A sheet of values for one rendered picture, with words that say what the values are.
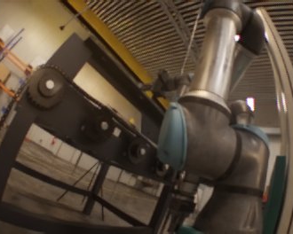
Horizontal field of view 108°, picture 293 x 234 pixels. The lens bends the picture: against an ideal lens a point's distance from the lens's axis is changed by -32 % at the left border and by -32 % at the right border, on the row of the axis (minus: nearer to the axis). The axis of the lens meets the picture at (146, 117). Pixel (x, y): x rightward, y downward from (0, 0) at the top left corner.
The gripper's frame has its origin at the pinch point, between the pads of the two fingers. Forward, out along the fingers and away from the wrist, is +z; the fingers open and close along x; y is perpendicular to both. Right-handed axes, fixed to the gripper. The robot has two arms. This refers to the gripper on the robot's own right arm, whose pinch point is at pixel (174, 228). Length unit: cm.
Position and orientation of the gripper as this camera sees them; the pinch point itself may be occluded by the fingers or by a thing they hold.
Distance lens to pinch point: 69.5
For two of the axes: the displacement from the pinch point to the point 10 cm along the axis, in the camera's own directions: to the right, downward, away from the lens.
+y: 6.3, -1.1, -7.7
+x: 7.0, 5.2, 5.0
